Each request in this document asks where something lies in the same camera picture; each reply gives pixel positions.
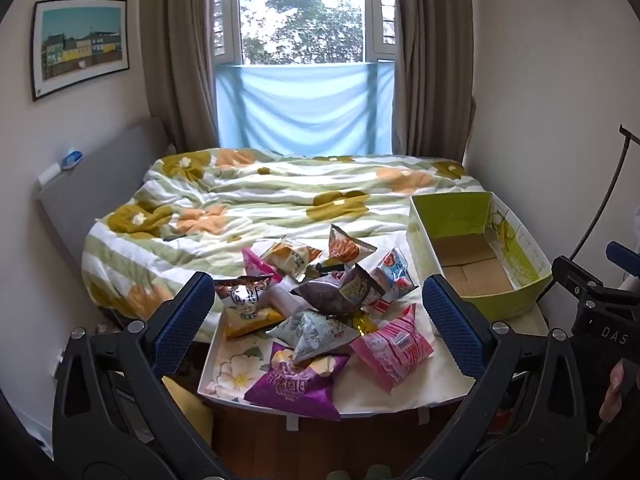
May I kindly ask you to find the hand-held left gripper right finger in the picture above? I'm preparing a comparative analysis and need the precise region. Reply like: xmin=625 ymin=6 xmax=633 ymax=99
xmin=400 ymin=274 xmax=587 ymax=480

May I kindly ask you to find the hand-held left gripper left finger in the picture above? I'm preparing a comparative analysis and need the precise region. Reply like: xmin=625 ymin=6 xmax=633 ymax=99
xmin=52 ymin=271 xmax=236 ymax=480

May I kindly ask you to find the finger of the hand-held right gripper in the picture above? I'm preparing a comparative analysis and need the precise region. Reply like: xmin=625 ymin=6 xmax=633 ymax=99
xmin=606 ymin=241 xmax=640 ymax=277
xmin=551 ymin=256 xmax=608 ymax=322

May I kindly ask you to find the brown yellow chips bag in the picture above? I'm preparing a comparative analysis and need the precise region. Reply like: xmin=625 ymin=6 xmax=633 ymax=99
xmin=215 ymin=276 xmax=284 ymax=341

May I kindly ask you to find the pink striped snack packet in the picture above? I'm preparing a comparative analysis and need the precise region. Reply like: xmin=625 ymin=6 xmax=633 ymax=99
xmin=350 ymin=304 xmax=435 ymax=393

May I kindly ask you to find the pink white candy packet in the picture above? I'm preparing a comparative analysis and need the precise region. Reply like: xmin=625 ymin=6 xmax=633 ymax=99
xmin=242 ymin=247 xmax=283 ymax=283

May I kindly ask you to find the green cardboard box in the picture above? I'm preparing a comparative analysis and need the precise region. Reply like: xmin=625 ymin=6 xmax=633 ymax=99
xmin=406 ymin=191 xmax=553 ymax=320

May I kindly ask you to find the dark purple snack bag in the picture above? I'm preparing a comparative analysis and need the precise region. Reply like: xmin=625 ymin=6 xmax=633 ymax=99
xmin=290 ymin=265 xmax=386 ymax=318

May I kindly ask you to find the orange fries snack bag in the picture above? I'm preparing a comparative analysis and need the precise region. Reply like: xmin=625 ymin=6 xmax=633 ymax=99
xmin=327 ymin=224 xmax=377 ymax=267

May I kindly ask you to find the person's right hand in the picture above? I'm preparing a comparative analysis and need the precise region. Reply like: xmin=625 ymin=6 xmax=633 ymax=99
xmin=599 ymin=359 xmax=640 ymax=425

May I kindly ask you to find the white blue red packet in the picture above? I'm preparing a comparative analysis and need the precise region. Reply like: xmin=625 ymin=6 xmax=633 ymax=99
xmin=370 ymin=247 xmax=418 ymax=302

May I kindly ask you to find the gold snack packet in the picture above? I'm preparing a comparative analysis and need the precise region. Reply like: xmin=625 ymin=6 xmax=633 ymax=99
xmin=350 ymin=312 xmax=381 ymax=337

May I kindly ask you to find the yellow cloth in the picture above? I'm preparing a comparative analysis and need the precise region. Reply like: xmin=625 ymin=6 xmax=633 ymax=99
xmin=162 ymin=377 xmax=215 ymax=450

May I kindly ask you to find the clear white packet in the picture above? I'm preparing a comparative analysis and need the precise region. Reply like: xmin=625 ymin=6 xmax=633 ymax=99
xmin=270 ymin=284 xmax=307 ymax=317

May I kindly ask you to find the beige orange snack packet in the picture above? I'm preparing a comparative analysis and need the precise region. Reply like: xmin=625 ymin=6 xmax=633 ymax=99
xmin=261 ymin=236 xmax=324 ymax=281

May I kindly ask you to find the grey triangular snack bag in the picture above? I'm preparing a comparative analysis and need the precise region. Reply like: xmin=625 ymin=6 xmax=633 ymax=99
xmin=266 ymin=310 xmax=357 ymax=365

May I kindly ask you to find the floral striped blanket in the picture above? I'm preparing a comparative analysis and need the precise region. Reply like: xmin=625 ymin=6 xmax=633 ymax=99
xmin=82 ymin=147 xmax=493 ymax=346

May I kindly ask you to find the grey bed headboard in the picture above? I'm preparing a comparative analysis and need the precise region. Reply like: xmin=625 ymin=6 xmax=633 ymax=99
xmin=34 ymin=117 xmax=176 ymax=281

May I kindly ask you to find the light blue cloth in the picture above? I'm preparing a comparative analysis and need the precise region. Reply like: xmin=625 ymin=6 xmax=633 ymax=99
xmin=214 ymin=61 xmax=396 ymax=157

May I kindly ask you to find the brown curtain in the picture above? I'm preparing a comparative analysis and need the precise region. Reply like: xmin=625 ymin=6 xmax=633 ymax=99
xmin=140 ymin=0 xmax=221 ymax=153
xmin=392 ymin=0 xmax=476 ymax=167

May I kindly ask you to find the framed landscape picture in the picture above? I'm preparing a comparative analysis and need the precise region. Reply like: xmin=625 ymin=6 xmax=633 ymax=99
xmin=31 ymin=0 xmax=131 ymax=102

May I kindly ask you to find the white framed window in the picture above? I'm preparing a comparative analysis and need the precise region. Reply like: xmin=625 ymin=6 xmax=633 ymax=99
xmin=207 ymin=0 xmax=401 ymax=67

